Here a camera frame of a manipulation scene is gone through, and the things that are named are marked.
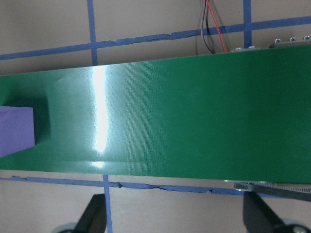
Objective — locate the green belt conveyor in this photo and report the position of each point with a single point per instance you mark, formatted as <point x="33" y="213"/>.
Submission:
<point x="182" y="116"/>

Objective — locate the purple foam block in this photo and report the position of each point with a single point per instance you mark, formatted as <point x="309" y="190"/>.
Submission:
<point x="15" y="131"/>

